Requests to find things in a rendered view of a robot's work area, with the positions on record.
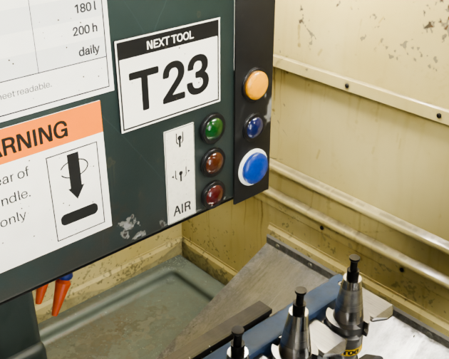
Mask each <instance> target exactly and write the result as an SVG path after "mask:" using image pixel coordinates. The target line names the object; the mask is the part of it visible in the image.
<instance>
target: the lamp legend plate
mask: <svg viewBox="0 0 449 359"><path fill-rule="evenodd" d="M163 136H164V151H165V180H166V195H167V224H168V225H170V224H173V223H175V222H177V221H179V220H181V219H184V218H185V217H188V216H190V215H192V214H194V213H196V203H195V144H194V123H189V124H186V125H183V126H180V127H178V128H174V129H172V130H168V131H166V132H164V133H163Z"/></svg>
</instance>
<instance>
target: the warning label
mask: <svg viewBox="0 0 449 359"><path fill-rule="evenodd" d="M111 226H112V220H111V213H110V198H109V190H108V176H107V168H106V161H105V146H104V139H103V124H102V117H101V109H100V101H99V100H97V101H94V102H92V103H87V104H85V105H80V106H77V107H74V108H70V109H67V110H62V111H60V112H57V113H53V114H50V115H45V116H43V117H39V118H36V119H33V120H28V121H26V122H22V123H18V124H15V125H11V126H8V127H5V128H1V129H0V273H3V272H5V271H8V270H9V269H12V268H14V267H16V266H19V265H21V264H24V263H26V262H28V261H30V260H33V259H35V258H38V257H40V256H43V255H44V254H47V253H49V252H52V251H54V250H57V249H59V248H61V247H63V246H66V245H68V244H71V243H73V242H75V241H78V240H79V239H82V238H84V237H87V236H89V235H91V234H94V233H96V232H98V231H101V230H103V229H106V228H108V227H111Z"/></svg>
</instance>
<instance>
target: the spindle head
mask: <svg viewBox="0 0 449 359"><path fill-rule="evenodd" d="M107 7H108V23H109V32H110V48H111V57H112V66H113V82H114V90H112V91H110V92H107V93H102V94H100V95H95V96H92V97H89V98H85V99H82V100H77V101H75V102H72V103H67V104H64V105H60V106H57V107H54V108H49V109H47V110H42V111H39V112H37V113H32V114H29V115H25V116H22V117H19V118H14V119H12V120H7V121H4V122H2V123H0V129H1V128H5V127H8V126H11V125H15V124H18V123H22V122H26V121H28V120H33V119H36V118H39V117H43V116H45V115H50V114H53V113H57V112H60V111H62V110H67V109H70V108H74V107H77V106H80V105H85V104H87V103H92V102H94V101H97V100H99V101H100V109H101V117H102V124H103V139H104V146H105V161H106V168H107V176H108V190H109V198H110V213H111V220H112V226H111V227H108V228H106V229H103V230H101V231H98V232H96V233H94V234H91V235H89V236H87V237H84V238H82V239H79V240H78V241H75V242H73V243H71V244H68V245H66V246H63V247H61V248H59V249H57V250H54V251H52V252H49V253H47V254H44V255H43V256H40V257H38V258H35V259H33V260H30V261H28V262H26V263H24V264H21V265H19V266H16V267H14V268H12V269H9V270H8V271H5V272H3V273H0V306H1V305H3V304H5V303H8V302H9V301H12V300H14V299H16V298H18V297H20V296H22V295H25V294H27V293H29V292H31V291H34V290H36V289H38V288H40V287H42V286H45V285H46V284H48V283H51V282H53V281H55V280H57V279H60V278H62V277H64V276H67V275H69V274H71V273H73V272H74V271H77V270H79V269H82V268H84V267H86V266H88V265H90V264H93V263H95V262H97V261H99V260H101V259H104V258H105V257H107V256H110V255H112V254H114V253H116V252H119V251H121V250H123V249H126V248H128V247H129V246H132V245H134V244H137V243H138V242H140V241H143V240H145V239H147V238H149V237H151V236H154V235H156V234H158V233H160V232H162V231H165V230H166V229H169V228H171V227H173V226H175V225H178V224H180V223H182V222H185V221H187V220H188V219H191V218H193V217H196V216H197V215H199V214H202V213H204V212H206V211H208V210H209V209H207V208H205V207H204V206H203V205H202V202H201V196H202V191H203V189H204V188H205V187H206V186H207V184H209V183H210V182H211V181H213V180H219V181H221V182H223V183H224V185H225V196H224V199H223V200H222V202H221V203H220V204H219V205H218V206H220V205H221V204H224V203H225V202H228V201H230V200H232V199H233V176H234V0H107ZM216 17H220V101H219V102H216V103H213V104H210V105H206V106H204V107H201V108H198V109H195V110H191V111H189V112H186V113H183V114H180V115H176V116H174V117H171V118H168V119H165V120H161V121H159V122H156V123H153V124H150V125H146V126H144V127H141V128H138V129H135V130H131V131H129V132H125V133H123V134H122V133H120V116H119V107H118V90H117V81H116V72H115V56H114V46H113V42H114V41H117V40H120V39H124V38H130V37H134V36H139V35H142V34H146V33H151V32H155V31H160V30H164V29H167V28H173V27H176V26H182V25H185V24H191V23H194V22H198V21H204V20H207V19H213V18H216ZM211 113H219V114H221V115H222V116H223V117H224V119H225V130H224V134H223V136H222V137H221V138H220V139H219V140H218V141H217V142H216V143H213V144H207V143H205V142H203V141H202V139H201V137H200V126H201V124H202V121H203V120H204V119H205V118H206V117H207V116H208V115H209V114H211ZM189 123H194V144H195V203H196V213H194V214H192V215H190V216H188V217H185V218H184V219H181V220H179V221H177V222H175V223H173V224H170V225H168V224H167V195H166V180H165V151H164V136H163V133H164V132H166V131H168V130H172V129H174V128H178V127H180V126H183V125H186V124H189ZM213 147H218V148H220V149H222V150H223V151H224V153H225V164H224V167H223V168H222V171H221V172H220V173H219V174H218V175H216V176H214V177H206V176H204V175H203V174H202V172H201V169H200V164H201V161H202V158H203V156H204V154H205V153H206V152H207V151H208V150H209V149H211V148H213Z"/></svg>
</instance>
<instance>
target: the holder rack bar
mask: <svg viewBox="0 0 449 359"><path fill-rule="evenodd" d="M343 277H344V276H343V275H341V274H337V275H335V276H333V277H331V278H330V279H329V280H327V281H325V282H323V283H322V284H321V285H319V286H317V287H316V288H314V289H312V290H311V291H310V292H308V293H306V295H304V300H305V301H306V308H307V309H308V311H309V320H311V319H312V318H317V319H318V320H320V321H323V320H324V319H326V311H327V309H328V308H330V309H332V310H333V309H334V306H335V303H336V299H337V296H338V293H339V289H340V286H341V282H342V279H343ZM291 306H293V302H292V303H290V304H289V305H287V306H285V307H284V308H282V309H281V310H279V311H277V312H276V313H274V314H273V315H271V316H270V317H268V318H266V319H265V320H263V321H262V322H260V323H258V324H257V325H255V326H254V327H252V328H250V329H249V330H248V331H246V332H244V334H243V335H242V340H243V341H244V342H245V347H246V348H247V350H248V353H249V359H253V358H255V357H256V356H258V355H259V354H260V353H263V354H264V355H266V356H267V357H270V356H271V355H272V354H271V353H272V344H274V345H276V346H278V345H279V343H278V340H279V336H281V335H282V332H283V330H284V325H285V322H286V319H287V315H288V312H289V308H290V307H291ZM229 347H231V341H230V342H228V343H227V344H225V345H223V346H222V347H221V348H218V349H217V350H216V351H214V352H212V353H210V354H209V355H208V356H206V357H204V358H203V359H226V356H227V350H228V348H229Z"/></svg>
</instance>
